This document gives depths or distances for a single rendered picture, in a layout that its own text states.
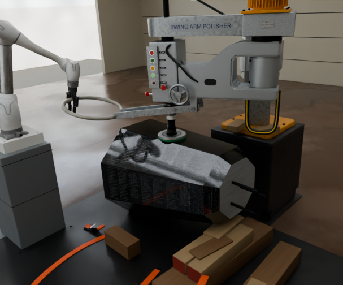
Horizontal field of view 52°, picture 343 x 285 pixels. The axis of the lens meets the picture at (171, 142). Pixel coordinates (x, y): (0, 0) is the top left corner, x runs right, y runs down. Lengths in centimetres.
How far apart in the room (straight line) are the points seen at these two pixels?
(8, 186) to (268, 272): 192
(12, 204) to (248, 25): 210
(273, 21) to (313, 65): 639
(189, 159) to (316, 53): 643
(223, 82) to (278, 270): 128
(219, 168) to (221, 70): 64
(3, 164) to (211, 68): 162
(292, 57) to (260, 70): 646
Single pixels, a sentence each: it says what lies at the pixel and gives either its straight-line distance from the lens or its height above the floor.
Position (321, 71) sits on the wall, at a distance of 857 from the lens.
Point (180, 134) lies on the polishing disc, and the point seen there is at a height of 85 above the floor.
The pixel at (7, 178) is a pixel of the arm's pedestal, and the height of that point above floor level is 64.
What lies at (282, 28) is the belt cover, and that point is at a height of 161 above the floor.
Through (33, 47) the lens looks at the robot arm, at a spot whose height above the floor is 152.
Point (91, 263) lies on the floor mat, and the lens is 282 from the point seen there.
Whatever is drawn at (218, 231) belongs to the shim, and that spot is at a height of 26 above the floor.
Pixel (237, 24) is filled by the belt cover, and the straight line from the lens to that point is 230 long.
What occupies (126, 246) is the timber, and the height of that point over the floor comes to 13.
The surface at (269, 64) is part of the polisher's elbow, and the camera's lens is 233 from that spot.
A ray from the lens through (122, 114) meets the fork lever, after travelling 273.
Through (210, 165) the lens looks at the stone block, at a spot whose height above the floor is 76.
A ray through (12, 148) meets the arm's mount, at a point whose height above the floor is 83.
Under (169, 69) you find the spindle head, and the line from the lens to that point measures 245.
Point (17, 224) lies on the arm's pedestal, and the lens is 303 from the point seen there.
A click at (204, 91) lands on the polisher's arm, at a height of 121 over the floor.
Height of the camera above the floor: 176
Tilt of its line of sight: 21 degrees down
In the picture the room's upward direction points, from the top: 3 degrees counter-clockwise
